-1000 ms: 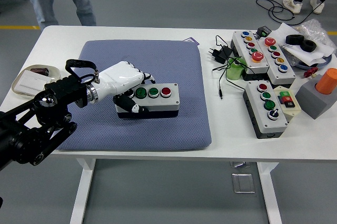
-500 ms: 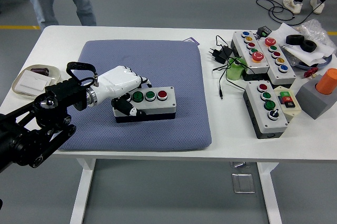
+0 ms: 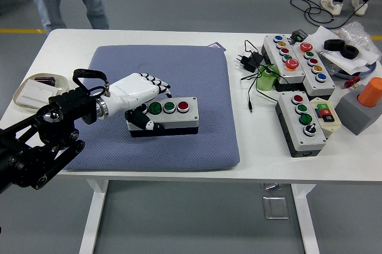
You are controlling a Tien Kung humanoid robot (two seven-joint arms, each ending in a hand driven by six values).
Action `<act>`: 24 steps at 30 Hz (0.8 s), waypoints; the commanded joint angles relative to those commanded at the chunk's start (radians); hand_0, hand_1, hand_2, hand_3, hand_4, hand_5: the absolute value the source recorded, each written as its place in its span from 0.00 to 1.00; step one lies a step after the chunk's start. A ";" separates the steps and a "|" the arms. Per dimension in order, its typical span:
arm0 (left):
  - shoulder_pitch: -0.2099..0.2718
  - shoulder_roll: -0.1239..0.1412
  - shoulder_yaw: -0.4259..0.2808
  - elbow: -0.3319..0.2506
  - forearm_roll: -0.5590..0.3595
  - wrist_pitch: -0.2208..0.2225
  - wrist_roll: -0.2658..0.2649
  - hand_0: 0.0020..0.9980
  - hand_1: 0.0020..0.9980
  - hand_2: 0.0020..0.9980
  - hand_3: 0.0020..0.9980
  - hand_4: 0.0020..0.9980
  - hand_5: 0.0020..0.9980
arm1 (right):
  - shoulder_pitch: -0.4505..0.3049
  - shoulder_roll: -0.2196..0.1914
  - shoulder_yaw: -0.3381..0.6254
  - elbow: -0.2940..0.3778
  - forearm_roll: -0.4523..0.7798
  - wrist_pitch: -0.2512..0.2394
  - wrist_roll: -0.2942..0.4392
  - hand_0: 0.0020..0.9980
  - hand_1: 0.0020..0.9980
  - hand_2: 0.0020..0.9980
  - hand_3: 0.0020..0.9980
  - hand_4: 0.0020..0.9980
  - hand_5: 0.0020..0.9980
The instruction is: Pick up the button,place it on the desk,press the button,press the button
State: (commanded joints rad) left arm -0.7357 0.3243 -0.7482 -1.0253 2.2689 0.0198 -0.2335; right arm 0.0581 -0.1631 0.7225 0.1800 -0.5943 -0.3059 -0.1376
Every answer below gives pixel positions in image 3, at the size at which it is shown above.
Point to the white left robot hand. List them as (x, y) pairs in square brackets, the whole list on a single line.
[(131, 92)]

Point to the grey four-button control box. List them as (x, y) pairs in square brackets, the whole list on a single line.
[(313, 143), (191, 114)]

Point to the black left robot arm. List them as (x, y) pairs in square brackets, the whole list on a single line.
[(68, 101)]

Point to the blue-grey padded mat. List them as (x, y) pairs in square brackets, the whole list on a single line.
[(185, 71)]

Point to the dark red small item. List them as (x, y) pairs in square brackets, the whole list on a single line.
[(44, 80)]

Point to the purple label card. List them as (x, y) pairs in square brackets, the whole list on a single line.
[(217, 46)]

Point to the white oval tray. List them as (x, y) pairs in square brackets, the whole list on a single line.
[(21, 95)]

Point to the black power adapter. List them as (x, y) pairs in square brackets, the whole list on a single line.
[(249, 61)]

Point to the white table leg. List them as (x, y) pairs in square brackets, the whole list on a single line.
[(306, 221), (92, 221)]

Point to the green cylinder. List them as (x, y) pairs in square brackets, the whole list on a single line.
[(265, 82)]

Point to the small metal floor socket plate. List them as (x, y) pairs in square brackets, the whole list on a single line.
[(271, 186)]

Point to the small black connector module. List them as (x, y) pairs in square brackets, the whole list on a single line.
[(299, 36)]

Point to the large metal floor socket plate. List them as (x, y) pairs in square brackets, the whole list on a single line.
[(276, 207)]

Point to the round grey plate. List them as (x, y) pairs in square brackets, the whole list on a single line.
[(337, 73)]

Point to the grey block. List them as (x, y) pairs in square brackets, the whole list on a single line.
[(352, 116)]

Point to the white foam sheet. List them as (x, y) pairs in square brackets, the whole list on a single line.
[(355, 64)]

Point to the clear bubble wrap bag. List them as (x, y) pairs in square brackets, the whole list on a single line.
[(358, 34)]

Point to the orange cylinder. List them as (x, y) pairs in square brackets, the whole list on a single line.
[(371, 92)]

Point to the white wall switch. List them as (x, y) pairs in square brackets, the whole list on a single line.
[(35, 92)]

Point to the cream three-button switch box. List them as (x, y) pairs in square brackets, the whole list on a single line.
[(326, 116)]

